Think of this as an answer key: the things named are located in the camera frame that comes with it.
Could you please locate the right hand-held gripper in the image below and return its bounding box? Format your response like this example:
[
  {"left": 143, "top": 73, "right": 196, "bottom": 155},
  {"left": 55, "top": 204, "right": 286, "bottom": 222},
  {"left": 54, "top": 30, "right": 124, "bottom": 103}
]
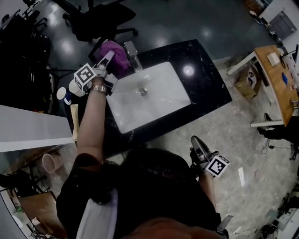
[{"left": 189, "top": 135, "right": 231, "bottom": 178}]

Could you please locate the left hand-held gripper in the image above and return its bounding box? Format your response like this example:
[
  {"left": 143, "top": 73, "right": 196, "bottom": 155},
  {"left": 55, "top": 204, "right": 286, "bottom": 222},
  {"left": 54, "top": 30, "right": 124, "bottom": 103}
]
[{"left": 74, "top": 50, "right": 119, "bottom": 96}]

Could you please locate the purple cloth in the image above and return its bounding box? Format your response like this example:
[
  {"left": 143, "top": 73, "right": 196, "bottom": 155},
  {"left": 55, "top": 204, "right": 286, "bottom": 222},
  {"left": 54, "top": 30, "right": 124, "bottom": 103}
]
[{"left": 100, "top": 40, "right": 131, "bottom": 70}]

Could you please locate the chrome faucet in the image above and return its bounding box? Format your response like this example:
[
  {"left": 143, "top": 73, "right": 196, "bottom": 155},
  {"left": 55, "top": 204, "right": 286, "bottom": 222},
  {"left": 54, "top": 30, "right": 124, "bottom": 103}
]
[{"left": 123, "top": 41, "right": 143, "bottom": 73}]

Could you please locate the person's right forearm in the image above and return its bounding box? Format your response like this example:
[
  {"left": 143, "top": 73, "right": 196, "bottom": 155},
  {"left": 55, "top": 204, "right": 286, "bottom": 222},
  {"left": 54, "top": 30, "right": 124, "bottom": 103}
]
[{"left": 198, "top": 171, "right": 217, "bottom": 214}]

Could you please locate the person's left forearm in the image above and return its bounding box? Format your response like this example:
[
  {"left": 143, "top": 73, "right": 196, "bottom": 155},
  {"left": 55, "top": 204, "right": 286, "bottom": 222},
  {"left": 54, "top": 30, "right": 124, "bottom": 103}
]
[{"left": 76, "top": 78, "right": 108, "bottom": 164}]

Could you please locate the grey shoulder bag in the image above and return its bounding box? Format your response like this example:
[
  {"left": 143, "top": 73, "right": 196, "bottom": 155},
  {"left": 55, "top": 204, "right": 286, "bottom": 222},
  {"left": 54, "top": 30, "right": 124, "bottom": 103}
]
[{"left": 76, "top": 189, "right": 119, "bottom": 239}]

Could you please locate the metal wristwatch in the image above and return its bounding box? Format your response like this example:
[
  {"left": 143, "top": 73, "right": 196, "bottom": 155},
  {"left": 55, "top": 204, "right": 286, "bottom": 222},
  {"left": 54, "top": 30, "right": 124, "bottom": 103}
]
[{"left": 90, "top": 84, "right": 108, "bottom": 94}]

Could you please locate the black office chair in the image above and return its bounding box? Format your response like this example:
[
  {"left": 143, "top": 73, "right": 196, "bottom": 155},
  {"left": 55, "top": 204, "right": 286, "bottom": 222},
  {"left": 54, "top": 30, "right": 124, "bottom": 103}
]
[{"left": 50, "top": 0, "right": 139, "bottom": 43}]

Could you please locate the white mug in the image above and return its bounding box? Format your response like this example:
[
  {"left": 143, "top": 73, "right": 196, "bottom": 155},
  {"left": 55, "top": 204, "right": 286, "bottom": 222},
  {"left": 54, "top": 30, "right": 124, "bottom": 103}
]
[{"left": 68, "top": 79, "right": 87, "bottom": 97}]

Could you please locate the white sink basin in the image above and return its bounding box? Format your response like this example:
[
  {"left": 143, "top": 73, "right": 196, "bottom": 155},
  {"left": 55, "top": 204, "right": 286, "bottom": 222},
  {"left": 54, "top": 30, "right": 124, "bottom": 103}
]
[{"left": 106, "top": 61, "right": 192, "bottom": 134}]

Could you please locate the black marble vanity table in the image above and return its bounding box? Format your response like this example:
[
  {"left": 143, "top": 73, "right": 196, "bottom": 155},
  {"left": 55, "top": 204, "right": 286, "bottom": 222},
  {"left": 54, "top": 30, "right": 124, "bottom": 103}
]
[{"left": 67, "top": 39, "right": 233, "bottom": 157}]

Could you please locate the blue mug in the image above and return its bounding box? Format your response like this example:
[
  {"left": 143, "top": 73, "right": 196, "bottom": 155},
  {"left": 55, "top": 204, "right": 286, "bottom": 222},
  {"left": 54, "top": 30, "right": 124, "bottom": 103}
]
[{"left": 57, "top": 87, "right": 72, "bottom": 105}]

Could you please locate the beige paper packet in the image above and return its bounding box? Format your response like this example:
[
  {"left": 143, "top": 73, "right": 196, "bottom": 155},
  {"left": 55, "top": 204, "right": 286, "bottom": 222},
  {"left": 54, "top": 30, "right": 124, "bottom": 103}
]
[{"left": 70, "top": 104, "right": 80, "bottom": 141}]

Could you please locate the person's black shirt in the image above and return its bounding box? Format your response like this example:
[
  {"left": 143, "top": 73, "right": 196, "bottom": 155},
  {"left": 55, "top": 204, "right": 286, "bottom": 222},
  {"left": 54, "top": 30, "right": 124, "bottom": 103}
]
[{"left": 56, "top": 147, "right": 222, "bottom": 239}]

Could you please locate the cardboard box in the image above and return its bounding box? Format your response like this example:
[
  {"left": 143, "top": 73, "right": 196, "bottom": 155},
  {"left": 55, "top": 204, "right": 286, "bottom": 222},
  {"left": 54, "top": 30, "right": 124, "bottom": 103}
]
[{"left": 234, "top": 65, "right": 262, "bottom": 99}]

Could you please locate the person's dark cap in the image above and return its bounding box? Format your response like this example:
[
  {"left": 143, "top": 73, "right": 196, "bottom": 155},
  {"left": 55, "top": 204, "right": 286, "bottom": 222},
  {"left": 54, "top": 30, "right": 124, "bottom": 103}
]
[{"left": 121, "top": 218, "right": 220, "bottom": 239}]

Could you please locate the light wooden table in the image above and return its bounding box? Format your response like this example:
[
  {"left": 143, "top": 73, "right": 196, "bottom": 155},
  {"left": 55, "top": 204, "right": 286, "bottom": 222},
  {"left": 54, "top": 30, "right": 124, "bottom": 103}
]
[{"left": 227, "top": 44, "right": 299, "bottom": 128}]

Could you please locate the white box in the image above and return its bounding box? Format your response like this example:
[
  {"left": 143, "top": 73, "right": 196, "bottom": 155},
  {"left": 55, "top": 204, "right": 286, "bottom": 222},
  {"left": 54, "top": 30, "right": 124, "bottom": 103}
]
[{"left": 266, "top": 52, "right": 280, "bottom": 66}]

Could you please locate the pink waste bin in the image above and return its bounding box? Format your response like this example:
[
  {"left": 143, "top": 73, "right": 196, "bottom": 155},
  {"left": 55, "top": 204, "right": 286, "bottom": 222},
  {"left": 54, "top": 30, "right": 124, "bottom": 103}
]
[{"left": 42, "top": 153, "right": 64, "bottom": 175}]

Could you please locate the black side chair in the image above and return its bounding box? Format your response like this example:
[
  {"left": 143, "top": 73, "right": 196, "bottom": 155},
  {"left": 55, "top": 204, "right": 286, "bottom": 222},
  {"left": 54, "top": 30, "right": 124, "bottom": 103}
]
[{"left": 0, "top": 168, "right": 49, "bottom": 196}]

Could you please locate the brown table with wire legs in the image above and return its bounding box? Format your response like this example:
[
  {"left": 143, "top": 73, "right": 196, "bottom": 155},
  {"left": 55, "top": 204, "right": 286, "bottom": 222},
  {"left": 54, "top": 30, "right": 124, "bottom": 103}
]
[{"left": 10, "top": 190, "right": 68, "bottom": 239}]

